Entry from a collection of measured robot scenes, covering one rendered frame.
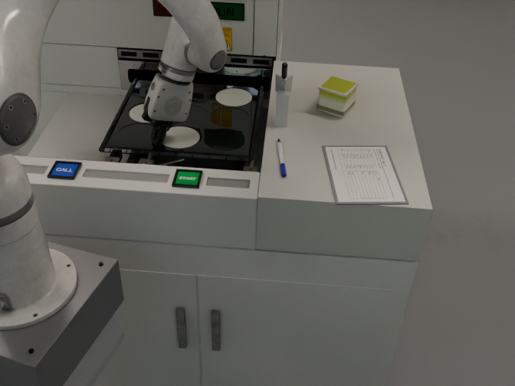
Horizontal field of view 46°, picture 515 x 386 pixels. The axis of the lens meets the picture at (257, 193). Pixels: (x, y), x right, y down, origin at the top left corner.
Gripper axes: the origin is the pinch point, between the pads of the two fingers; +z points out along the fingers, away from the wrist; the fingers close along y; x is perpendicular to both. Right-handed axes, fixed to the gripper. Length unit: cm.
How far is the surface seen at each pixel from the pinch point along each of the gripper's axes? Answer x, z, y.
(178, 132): 2.2, -0.2, 6.7
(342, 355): -50, 32, 38
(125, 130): 9.2, 3.8, -4.0
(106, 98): 40.9, 9.5, 3.6
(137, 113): 15.3, 1.8, 1.3
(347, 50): 174, 17, 223
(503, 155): 37, 18, 218
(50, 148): 22.3, 16.9, -16.6
